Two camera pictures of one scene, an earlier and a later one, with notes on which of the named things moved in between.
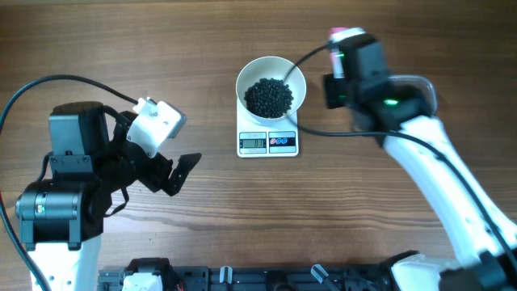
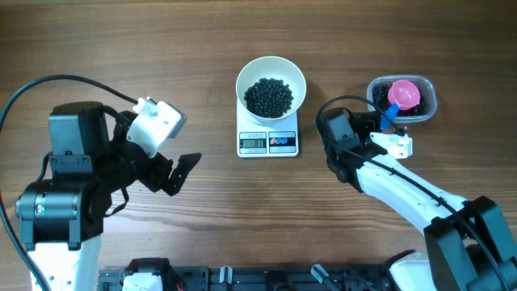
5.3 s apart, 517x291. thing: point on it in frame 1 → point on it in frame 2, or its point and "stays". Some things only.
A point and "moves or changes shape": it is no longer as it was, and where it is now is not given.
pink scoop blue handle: (338, 56) moves or changes shape
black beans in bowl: (269, 98) stays
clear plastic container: (410, 96) stays
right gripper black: (332, 99) → (367, 120)
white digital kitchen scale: (259, 137) stays
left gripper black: (158, 179) stays
